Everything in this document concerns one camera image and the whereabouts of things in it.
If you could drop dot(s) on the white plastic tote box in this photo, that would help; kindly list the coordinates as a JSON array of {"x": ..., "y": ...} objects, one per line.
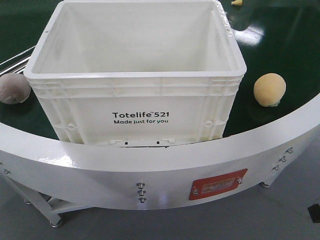
[{"x": 137, "y": 73}]

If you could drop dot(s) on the yellow plush ball toy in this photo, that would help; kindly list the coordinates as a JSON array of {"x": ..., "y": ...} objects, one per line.
[{"x": 269, "y": 89}]

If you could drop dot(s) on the grey-brown plush ball toy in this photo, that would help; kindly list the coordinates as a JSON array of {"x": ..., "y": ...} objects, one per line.
[{"x": 14, "y": 88}]

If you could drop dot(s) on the red warning label plate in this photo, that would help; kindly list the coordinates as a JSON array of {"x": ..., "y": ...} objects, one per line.
[{"x": 212, "y": 186}]

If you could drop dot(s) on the small yellow toy far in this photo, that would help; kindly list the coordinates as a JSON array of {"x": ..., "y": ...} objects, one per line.
[{"x": 237, "y": 3}]

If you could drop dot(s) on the metal conveyor rollers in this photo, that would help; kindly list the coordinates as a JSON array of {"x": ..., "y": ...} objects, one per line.
[{"x": 17, "y": 63}]

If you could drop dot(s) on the black object on floor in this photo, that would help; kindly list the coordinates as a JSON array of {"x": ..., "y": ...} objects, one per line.
[{"x": 314, "y": 212}]

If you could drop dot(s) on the white curved conveyor frame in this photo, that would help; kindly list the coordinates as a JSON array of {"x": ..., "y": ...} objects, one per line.
[{"x": 58, "y": 177}]

